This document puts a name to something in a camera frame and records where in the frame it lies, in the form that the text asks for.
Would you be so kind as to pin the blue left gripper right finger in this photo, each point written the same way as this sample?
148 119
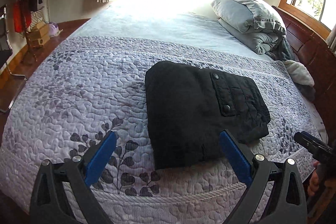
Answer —
240 165

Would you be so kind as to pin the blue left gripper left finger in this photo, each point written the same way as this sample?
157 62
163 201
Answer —
97 157

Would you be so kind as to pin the black pants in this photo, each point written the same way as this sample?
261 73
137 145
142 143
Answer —
188 108

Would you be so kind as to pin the person's right hand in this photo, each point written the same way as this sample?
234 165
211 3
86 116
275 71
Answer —
315 179

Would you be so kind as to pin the grey leaf-pattern quilt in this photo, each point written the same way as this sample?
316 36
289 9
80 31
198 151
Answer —
89 86

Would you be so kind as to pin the white fleece cloth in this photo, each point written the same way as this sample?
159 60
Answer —
299 73

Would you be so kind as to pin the dark wooden headboard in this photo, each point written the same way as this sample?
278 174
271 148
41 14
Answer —
314 53

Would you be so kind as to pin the black mesh chair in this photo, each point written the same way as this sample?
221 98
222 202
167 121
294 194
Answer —
6 52

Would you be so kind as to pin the folded grey blanket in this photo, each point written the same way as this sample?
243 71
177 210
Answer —
259 42

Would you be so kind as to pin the cardboard box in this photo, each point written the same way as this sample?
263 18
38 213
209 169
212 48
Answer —
39 35

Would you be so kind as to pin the light blue bed sheet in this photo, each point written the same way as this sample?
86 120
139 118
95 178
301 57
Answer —
166 24

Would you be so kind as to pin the grey pillow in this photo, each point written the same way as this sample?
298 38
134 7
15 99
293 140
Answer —
248 16

